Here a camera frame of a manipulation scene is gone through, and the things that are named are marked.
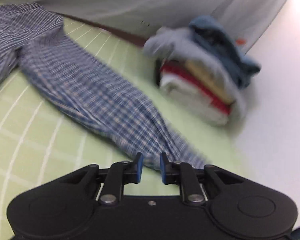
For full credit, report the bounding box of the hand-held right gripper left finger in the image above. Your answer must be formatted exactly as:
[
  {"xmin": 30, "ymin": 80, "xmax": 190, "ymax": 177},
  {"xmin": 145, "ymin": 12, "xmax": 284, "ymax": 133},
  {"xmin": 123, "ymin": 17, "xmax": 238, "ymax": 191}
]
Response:
[{"xmin": 60, "ymin": 152, "xmax": 143, "ymax": 207}]

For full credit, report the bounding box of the grey carrot printed sheet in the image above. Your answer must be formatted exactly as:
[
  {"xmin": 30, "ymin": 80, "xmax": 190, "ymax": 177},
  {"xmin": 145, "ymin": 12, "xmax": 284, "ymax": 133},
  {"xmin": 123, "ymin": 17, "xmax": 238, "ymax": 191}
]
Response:
[{"xmin": 0, "ymin": 0, "xmax": 298, "ymax": 48}]

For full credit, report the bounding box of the yellow folded garment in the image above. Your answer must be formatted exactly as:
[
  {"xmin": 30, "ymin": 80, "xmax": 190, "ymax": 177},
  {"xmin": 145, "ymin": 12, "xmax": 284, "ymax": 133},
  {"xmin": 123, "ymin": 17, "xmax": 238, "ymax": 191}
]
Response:
[{"xmin": 185, "ymin": 60, "xmax": 237, "ymax": 104}]

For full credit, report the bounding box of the green grid mat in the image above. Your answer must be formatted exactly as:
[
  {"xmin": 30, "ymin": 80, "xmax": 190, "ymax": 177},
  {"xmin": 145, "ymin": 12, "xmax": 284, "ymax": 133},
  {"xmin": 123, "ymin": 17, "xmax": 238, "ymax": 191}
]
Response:
[{"xmin": 0, "ymin": 1, "xmax": 243, "ymax": 240}]

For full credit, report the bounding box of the blue plaid shirt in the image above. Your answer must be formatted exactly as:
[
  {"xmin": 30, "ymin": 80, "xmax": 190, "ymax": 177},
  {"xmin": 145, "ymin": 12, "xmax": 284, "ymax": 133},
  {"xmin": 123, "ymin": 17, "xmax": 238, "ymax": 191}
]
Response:
[{"xmin": 0, "ymin": 2, "xmax": 213, "ymax": 178}]

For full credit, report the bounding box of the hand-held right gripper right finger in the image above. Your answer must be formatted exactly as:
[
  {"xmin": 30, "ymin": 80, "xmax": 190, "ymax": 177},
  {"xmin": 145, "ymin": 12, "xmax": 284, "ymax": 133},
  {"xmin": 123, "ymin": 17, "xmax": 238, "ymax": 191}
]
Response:
[{"xmin": 160, "ymin": 152, "xmax": 243, "ymax": 207}]

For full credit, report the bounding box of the teal blue folded garment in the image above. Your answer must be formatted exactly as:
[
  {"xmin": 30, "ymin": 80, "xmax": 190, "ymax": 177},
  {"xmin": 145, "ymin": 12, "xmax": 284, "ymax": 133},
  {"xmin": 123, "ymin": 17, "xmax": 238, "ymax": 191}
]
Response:
[{"xmin": 189, "ymin": 15, "xmax": 262, "ymax": 89}]

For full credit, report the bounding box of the grey folded garment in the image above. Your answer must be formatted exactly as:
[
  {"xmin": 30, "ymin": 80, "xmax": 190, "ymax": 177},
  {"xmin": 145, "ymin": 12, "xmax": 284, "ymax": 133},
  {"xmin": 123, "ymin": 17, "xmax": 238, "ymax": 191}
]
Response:
[{"xmin": 143, "ymin": 26, "xmax": 248, "ymax": 120}]

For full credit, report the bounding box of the red folded garment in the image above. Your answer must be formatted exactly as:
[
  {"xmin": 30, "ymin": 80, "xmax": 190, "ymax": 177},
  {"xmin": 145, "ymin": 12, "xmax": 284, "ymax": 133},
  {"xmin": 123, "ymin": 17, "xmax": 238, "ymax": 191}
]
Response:
[{"xmin": 161, "ymin": 64, "xmax": 232, "ymax": 115}]

